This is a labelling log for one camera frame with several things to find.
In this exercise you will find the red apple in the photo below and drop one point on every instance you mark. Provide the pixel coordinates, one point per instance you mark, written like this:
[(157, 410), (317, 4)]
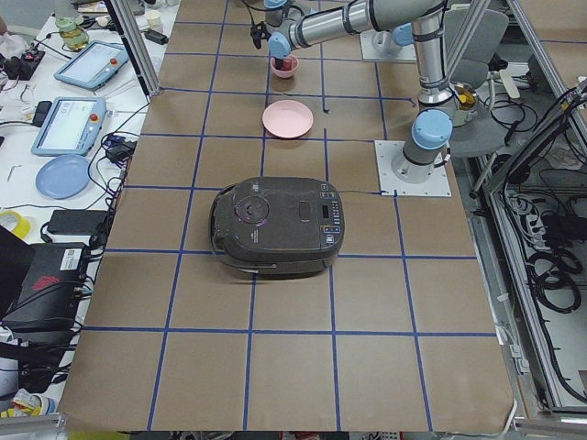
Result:
[(287, 65)]

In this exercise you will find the dark grey rice cooker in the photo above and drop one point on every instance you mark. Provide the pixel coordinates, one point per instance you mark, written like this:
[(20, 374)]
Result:
[(277, 226)]

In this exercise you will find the green glass bottle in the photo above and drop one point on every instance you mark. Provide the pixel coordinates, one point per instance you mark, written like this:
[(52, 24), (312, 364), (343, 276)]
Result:
[(73, 34)]

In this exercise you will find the grey office chair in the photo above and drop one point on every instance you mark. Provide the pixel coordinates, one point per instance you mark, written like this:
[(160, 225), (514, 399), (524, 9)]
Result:
[(474, 132)]

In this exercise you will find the black power adapter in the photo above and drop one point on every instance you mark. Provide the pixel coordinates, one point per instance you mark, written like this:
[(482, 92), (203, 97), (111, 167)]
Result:
[(75, 222)]

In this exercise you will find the blue teach pendant near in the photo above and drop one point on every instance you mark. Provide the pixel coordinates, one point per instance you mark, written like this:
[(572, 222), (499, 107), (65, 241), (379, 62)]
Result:
[(71, 127)]

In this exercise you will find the black computer box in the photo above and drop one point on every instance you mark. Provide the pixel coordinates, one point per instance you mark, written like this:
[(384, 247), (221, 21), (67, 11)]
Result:
[(49, 295)]

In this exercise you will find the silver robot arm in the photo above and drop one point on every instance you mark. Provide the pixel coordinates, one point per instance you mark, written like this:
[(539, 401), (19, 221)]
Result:
[(394, 40), (292, 25)]

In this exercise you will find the pink bowl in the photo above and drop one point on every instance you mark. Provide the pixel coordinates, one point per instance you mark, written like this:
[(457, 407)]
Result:
[(285, 75)]

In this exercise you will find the blue teach pendant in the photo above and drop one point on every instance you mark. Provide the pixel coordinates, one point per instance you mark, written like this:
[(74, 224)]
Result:
[(71, 127), (94, 66)]

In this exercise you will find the yellow tape roll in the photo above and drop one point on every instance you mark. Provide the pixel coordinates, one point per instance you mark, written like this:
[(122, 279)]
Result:
[(15, 223)]

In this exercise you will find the pink plate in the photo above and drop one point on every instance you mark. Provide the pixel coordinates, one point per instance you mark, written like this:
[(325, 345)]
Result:
[(287, 119)]

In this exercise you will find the aluminium frame post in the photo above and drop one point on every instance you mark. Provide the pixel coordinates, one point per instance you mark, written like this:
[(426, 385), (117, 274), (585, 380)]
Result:
[(127, 28)]

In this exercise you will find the blue teach pendant far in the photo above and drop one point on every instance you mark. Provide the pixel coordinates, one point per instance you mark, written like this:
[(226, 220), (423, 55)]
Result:
[(94, 66)]

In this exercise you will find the blue plate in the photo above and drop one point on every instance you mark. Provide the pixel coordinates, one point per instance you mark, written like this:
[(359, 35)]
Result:
[(63, 177)]

